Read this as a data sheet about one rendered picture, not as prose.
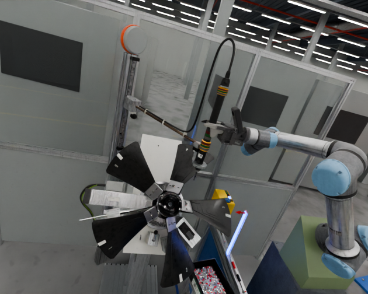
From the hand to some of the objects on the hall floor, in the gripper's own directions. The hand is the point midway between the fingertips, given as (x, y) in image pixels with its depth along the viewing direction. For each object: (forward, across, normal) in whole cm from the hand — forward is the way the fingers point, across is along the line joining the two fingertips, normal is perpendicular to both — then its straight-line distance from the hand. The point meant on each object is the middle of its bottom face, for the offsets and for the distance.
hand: (205, 122), depth 94 cm
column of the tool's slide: (+38, +58, -164) cm, 178 cm away
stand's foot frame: (+10, +19, -164) cm, 165 cm away
